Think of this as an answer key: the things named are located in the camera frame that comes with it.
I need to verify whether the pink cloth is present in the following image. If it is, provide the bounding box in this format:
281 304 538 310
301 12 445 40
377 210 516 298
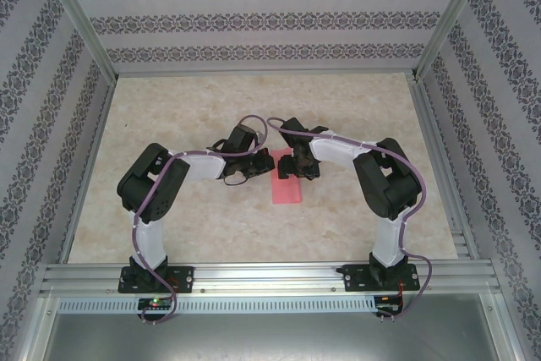
270 147 303 205

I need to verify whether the thin aluminium back bar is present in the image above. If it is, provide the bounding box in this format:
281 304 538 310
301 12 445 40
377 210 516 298
112 67 418 79

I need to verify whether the grey metal panel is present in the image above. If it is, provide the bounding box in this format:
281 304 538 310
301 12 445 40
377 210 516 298
41 312 519 361

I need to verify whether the thin black left gripper cable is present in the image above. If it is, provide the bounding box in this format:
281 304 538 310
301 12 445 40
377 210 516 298
222 168 251 188

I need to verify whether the aluminium mounting rail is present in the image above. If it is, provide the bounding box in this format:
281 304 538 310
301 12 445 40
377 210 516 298
40 262 495 295

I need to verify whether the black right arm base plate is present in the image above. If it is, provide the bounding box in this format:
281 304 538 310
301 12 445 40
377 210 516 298
342 263 419 293

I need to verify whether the wide aluminium side rail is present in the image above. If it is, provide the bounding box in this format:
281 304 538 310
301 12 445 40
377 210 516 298
410 75 479 261

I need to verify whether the slotted grey cable duct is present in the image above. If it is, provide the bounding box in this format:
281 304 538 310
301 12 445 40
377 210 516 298
57 296 377 314

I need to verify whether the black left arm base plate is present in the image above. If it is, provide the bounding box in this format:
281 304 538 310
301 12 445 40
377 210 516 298
119 265 195 294

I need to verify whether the narrow aluminium side rail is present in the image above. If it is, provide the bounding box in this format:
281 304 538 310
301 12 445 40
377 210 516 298
57 75 122 264

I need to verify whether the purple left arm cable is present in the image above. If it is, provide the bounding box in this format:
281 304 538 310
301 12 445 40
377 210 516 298
131 114 271 327

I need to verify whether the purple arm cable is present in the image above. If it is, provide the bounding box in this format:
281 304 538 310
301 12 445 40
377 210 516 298
131 114 271 327
267 117 433 320

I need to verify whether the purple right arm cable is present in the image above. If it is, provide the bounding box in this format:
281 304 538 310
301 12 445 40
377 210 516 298
267 117 433 320

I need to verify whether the slanted aluminium frame post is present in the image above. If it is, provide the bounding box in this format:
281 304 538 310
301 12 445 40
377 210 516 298
36 0 118 81
412 0 495 79

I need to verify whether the aluminium frame leg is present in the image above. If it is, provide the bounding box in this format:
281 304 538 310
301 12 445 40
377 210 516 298
16 293 60 361
489 288 527 361

